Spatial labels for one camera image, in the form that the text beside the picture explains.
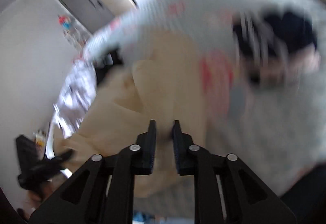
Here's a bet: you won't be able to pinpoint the cream and pink shirt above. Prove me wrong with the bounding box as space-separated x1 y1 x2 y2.
54 30 206 198

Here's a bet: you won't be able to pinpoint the navy and pink folded clothes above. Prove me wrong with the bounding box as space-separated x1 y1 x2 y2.
232 10 320 87

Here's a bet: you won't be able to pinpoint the person's left hand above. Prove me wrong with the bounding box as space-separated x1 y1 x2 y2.
28 174 67 207

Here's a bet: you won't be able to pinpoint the blue checkered floral bedspread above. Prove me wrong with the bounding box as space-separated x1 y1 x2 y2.
84 0 325 209

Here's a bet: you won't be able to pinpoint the white garment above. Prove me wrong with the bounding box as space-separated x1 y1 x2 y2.
45 60 97 158

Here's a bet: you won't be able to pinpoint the red blue plush toy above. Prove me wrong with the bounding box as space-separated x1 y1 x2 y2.
58 15 72 30

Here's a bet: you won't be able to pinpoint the grey door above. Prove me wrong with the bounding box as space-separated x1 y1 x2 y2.
59 0 115 34

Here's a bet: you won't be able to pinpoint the white wall shelf rack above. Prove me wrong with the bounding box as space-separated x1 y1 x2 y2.
63 17 91 51

